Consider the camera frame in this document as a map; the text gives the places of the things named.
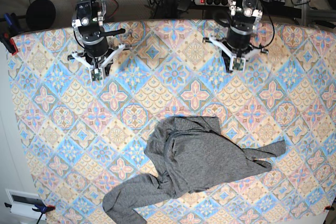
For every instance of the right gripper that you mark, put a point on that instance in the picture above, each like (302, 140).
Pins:
(97, 56)

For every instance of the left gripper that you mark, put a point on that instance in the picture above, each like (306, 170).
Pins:
(236, 48)

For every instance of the grey t-shirt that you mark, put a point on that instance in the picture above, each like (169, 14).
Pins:
(190, 155)

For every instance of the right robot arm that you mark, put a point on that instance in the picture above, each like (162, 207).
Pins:
(87, 23)

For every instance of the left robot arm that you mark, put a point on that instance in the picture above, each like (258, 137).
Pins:
(241, 20)

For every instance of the white power strip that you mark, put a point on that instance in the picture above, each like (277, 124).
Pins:
(219, 3)

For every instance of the round black stool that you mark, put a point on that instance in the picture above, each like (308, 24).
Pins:
(40, 15)

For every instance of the patterned tablecloth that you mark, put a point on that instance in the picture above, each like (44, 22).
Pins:
(83, 138)

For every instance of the red black clamp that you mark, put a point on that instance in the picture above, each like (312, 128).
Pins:
(8, 43)

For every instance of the blue clamp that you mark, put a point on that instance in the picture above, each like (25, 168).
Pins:
(13, 22)

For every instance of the red clamp bottom right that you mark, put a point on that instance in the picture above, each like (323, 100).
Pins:
(329, 208)

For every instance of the white wall box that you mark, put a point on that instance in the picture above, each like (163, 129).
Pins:
(22, 204)

